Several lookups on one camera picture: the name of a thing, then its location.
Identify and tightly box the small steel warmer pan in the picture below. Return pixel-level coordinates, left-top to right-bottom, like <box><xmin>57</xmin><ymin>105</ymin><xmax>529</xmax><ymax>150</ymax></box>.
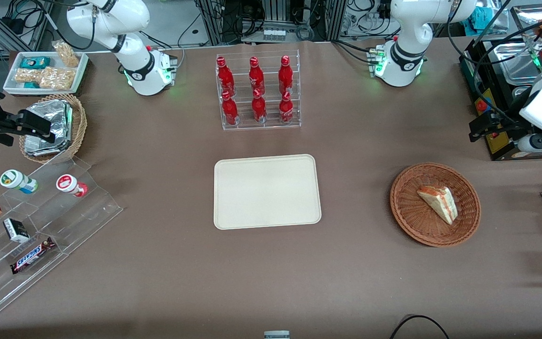
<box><xmin>493</xmin><ymin>41</ymin><xmax>542</xmax><ymax>87</ymax></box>

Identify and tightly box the brown tablecloth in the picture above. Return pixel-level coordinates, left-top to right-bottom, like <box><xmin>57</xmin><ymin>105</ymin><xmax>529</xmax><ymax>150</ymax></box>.
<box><xmin>0</xmin><ymin>39</ymin><xmax>542</xmax><ymax>339</ymax></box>

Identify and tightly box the cream plastic tray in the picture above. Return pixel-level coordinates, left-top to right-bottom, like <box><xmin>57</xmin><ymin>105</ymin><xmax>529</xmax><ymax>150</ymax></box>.
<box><xmin>213</xmin><ymin>154</ymin><xmax>322</xmax><ymax>231</ymax></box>

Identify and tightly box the clear bag of nuts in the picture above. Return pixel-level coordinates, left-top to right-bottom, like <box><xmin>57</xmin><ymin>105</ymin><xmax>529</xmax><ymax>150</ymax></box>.
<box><xmin>51</xmin><ymin>40</ymin><xmax>80</xmax><ymax>68</ymax></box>

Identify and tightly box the small rice cracker bag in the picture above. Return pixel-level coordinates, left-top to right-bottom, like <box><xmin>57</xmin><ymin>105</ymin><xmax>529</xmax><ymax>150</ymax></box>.
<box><xmin>14</xmin><ymin>68</ymin><xmax>44</xmax><ymax>85</ymax></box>

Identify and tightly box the green lid yogurt cup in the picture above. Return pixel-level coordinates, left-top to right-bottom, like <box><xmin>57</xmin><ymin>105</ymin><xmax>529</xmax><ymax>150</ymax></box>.
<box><xmin>0</xmin><ymin>169</ymin><xmax>39</xmax><ymax>195</ymax></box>

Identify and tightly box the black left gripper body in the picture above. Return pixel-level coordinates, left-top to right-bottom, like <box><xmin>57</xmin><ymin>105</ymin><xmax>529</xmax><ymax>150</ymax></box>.
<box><xmin>484</xmin><ymin>112</ymin><xmax>531</xmax><ymax>140</ymax></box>

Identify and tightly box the red cola bottle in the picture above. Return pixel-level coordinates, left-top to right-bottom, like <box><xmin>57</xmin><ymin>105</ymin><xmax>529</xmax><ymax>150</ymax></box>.
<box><xmin>251</xmin><ymin>89</ymin><xmax>268</xmax><ymax>124</ymax></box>
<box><xmin>278</xmin><ymin>55</ymin><xmax>295</xmax><ymax>95</ymax></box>
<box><xmin>216</xmin><ymin>56</ymin><xmax>235</xmax><ymax>97</ymax></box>
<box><xmin>221</xmin><ymin>91</ymin><xmax>240</xmax><ymax>126</ymax></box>
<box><xmin>279</xmin><ymin>91</ymin><xmax>295</xmax><ymax>124</ymax></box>
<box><xmin>248</xmin><ymin>56</ymin><xmax>265</xmax><ymax>96</ymax></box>

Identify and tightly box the Snickers chocolate bar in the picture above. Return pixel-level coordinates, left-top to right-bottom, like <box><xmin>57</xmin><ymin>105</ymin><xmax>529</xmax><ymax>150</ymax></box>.
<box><xmin>9</xmin><ymin>236</ymin><xmax>57</xmax><ymax>275</ymax></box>

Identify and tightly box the teal packet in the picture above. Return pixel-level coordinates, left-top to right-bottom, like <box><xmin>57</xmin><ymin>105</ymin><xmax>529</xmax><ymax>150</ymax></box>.
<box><xmin>470</xmin><ymin>7</ymin><xmax>496</xmax><ymax>30</ymax></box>

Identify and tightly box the black cable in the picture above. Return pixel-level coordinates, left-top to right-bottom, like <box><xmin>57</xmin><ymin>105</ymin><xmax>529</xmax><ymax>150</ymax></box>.
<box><xmin>388</xmin><ymin>314</ymin><xmax>451</xmax><ymax>339</ymax></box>

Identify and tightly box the red lid yogurt cup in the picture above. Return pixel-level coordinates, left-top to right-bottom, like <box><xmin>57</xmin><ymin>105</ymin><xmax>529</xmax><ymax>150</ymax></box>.
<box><xmin>56</xmin><ymin>174</ymin><xmax>89</xmax><ymax>199</ymax></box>

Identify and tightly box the black food warmer machine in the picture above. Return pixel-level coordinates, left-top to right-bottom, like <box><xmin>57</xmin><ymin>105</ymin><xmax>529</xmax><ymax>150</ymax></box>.
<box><xmin>458</xmin><ymin>5</ymin><xmax>542</xmax><ymax>161</ymax></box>

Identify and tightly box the light wicker basket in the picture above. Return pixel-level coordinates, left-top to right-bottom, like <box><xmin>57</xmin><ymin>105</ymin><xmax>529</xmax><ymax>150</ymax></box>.
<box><xmin>19</xmin><ymin>93</ymin><xmax>88</xmax><ymax>165</ymax></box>

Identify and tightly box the white rectangular snack tray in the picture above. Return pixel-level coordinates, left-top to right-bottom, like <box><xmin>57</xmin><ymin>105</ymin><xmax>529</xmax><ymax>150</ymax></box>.
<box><xmin>2</xmin><ymin>51</ymin><xmax>89</xmax><ymax>97</ymax></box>

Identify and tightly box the brown wicker basket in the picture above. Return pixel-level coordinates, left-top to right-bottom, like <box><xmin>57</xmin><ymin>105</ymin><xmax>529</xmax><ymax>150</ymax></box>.
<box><xmin>390</xmin><ymin>162</ymin><xmax>482</xmax><ymax>248</ymax></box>

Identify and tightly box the triangular sandwich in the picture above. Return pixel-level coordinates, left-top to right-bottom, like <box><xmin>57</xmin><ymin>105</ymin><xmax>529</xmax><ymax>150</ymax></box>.
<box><xmin>416</xmin><ymin>185</ymin><xmax>459</xmax><ymax>226</ymax></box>

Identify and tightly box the clear acrylic bottle rack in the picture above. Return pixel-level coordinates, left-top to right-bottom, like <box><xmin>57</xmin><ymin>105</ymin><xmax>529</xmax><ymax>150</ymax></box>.
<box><xmin>215</xmin><ymin>49</ymin><xmax>302</xmax><ymax>132</ymax></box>

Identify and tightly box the small black white box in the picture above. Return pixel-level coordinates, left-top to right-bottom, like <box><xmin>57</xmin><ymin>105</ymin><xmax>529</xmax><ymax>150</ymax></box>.
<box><xmin>2</xmin><ymin>218</ymin><xmax>31</xmax><ymax>244</ymax></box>

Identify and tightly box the large rice cracker bag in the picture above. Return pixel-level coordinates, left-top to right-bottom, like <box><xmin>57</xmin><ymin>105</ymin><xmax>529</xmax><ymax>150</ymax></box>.
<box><xmin>39</xmin><ymin>66</ymin><xmax>77</xmax><ymax>91</ymax></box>

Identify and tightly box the silver foil packet stack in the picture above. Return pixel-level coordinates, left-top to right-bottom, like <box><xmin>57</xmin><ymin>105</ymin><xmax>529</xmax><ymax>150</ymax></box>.
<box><xmin>24</xmin><ymin>99</ymin><xmax>73</xmax><ymax>157</ymax></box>

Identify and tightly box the teal snack box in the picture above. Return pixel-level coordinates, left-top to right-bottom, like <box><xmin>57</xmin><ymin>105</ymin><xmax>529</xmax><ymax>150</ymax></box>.
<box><xmin>20</xmin><ymin>56</ymin><xmax>52</xmax><ymax>70</ymax></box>

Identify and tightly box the clear acrylic stepped stand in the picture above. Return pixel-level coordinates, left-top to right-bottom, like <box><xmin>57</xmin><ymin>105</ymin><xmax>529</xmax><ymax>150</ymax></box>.
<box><xmin>0</xmin><ymin>155</ymin><xmax>124</xmax><ymax>321</ymax></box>

